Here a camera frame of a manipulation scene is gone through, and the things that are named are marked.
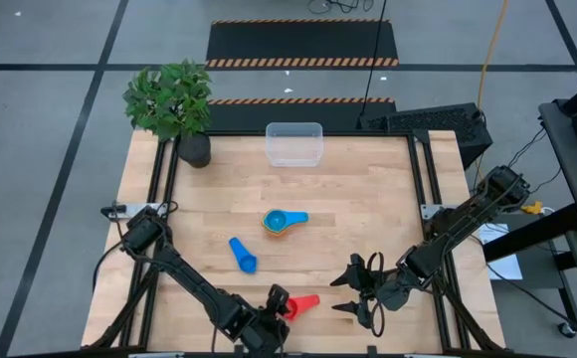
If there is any hazard-striped black floor mat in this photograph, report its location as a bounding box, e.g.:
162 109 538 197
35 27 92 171
206 96 398 133
204 18 400 70

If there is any black left arm base cable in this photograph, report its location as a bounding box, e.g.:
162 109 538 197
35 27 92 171
92 238 130 294

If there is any small blue measuring cup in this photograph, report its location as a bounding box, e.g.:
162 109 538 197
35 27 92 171
227 237 259 274

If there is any light blue measuring cup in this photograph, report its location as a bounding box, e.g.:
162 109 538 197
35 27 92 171
261 208 310 235

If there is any thin black hanging cable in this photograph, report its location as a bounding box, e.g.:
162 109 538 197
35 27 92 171
359 0 389 118

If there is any dark side desk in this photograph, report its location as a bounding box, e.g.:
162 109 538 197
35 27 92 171
481 69 577 344

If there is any long yellow cable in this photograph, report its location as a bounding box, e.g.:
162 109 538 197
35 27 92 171
476 0 511 111

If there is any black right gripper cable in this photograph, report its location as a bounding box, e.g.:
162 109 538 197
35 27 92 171
365 251 387 339

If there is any clear plastic basket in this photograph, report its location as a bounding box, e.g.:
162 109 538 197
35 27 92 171
265 121 324 168

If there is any potted green plant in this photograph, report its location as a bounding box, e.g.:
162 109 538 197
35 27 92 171
121 59 215 169

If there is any yellow power plug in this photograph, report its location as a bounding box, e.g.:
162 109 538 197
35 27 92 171
519 200 546 216

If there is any white paper sheet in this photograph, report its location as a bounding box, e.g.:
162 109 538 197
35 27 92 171
476 222 524 282

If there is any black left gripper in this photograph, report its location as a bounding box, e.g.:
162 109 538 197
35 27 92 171
233 283 292 358

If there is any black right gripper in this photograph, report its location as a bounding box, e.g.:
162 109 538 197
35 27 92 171
329 251 419 327

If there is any red measuring cup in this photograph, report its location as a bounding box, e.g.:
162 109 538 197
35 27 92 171
284 293 321 322

